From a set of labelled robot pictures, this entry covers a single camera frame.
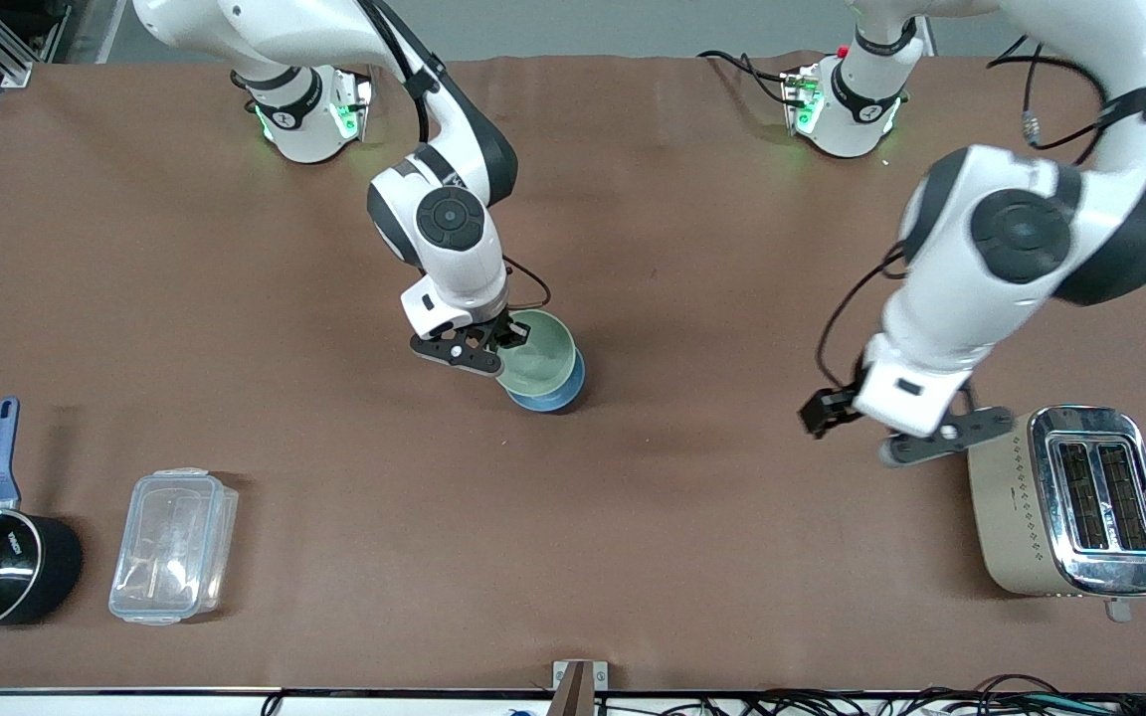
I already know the green bowl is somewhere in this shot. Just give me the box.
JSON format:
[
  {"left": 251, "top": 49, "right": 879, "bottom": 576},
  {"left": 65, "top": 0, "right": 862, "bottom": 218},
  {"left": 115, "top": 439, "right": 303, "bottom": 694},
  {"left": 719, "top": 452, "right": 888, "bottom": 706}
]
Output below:
[{"left": 493, "top": 309, "right": 578, "bottom": 396}]

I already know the blue bowl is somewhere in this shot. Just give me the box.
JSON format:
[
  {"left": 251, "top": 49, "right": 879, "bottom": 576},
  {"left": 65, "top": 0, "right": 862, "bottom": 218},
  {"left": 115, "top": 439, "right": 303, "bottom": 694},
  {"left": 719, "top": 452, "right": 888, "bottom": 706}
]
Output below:
[{"left": 506, "top": 346, "right": 587, "bottom": 415}]

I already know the arm base control box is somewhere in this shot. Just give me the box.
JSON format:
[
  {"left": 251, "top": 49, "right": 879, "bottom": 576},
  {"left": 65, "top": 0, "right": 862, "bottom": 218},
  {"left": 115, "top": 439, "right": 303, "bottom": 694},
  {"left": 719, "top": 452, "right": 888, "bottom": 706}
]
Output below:
[
  {"left": 781, "top": 68, "right": 825, "bottom": 137},
  {"left": 332, "top": 72, "right": 376, "bottom": 143}
]

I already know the beige and chrome toaster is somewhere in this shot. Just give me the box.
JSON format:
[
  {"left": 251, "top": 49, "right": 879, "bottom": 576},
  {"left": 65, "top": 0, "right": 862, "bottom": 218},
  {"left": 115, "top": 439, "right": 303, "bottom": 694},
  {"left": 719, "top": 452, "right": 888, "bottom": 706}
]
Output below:
[{"left": 967, "top": 404, "right": 1146, "bottom": 625}]

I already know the brown table mat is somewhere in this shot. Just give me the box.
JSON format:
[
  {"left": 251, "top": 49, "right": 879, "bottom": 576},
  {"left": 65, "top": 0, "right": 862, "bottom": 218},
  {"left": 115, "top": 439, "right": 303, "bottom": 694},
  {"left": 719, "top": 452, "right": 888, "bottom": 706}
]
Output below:
[{"left": 0, "top": 55, "right": 1146, "bottom": 693}]

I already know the clear plastic food container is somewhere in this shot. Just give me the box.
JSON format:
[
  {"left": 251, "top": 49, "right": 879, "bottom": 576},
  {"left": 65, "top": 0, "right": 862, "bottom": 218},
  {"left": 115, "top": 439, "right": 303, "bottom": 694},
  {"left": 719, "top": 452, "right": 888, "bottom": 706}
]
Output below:
[{"left": 108, "top": 468, "right": 239, "bottom": 627}]

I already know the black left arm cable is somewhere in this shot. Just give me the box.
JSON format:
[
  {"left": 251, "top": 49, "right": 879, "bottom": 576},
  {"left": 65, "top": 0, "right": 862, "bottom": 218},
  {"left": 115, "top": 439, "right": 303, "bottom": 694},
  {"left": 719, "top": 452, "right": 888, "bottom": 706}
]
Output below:
[{"left": 816, "top": 38, "right": 1146, "bottom": 397}]

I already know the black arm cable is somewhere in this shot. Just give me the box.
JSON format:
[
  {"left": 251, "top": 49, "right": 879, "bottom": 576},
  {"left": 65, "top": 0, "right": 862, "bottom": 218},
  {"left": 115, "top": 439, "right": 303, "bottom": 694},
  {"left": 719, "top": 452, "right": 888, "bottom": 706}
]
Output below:
[
  {"left": 359, "top": 0, "right": 553, "bottom": 311},
  {"left": 816, "top": 38, "right": 1146, "bottom": 397}
]

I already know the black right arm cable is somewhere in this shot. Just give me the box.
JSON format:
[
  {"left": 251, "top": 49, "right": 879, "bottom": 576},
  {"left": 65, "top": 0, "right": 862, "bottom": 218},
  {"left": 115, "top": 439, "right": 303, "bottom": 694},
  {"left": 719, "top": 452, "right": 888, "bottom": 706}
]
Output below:
[{"left": 359, "top": 0, "right": 553, "bottom": 311}]

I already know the black cable tangle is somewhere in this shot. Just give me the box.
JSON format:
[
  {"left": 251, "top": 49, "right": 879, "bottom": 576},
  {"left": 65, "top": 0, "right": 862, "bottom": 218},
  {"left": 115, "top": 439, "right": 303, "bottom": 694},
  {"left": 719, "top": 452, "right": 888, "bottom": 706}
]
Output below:
[{"left": 732, "top": 674, "right": 1146, "bottom": 716}]

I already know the black base cable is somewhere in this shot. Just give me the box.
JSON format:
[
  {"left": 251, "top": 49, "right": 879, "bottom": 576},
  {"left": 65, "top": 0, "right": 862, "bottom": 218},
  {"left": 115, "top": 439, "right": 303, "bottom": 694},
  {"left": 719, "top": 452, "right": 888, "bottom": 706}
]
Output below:
[{"left": 696, "top": 49, "right": 795, "bottom": 102}]

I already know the metal table edge bracket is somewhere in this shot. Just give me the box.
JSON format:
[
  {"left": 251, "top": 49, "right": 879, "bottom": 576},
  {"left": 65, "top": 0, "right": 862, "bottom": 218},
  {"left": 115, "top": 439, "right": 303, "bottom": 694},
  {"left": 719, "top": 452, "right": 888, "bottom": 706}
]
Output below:
[{"left": 552, "top": 659, "right": 610, "bottom": 716}]

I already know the black pot with blue handle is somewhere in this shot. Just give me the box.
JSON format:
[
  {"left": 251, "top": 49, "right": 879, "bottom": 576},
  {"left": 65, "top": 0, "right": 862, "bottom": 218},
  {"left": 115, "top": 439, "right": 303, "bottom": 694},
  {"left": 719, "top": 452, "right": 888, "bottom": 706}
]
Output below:
[{"left": 0, "top": 398, "right": 85, "bottom": 633}]

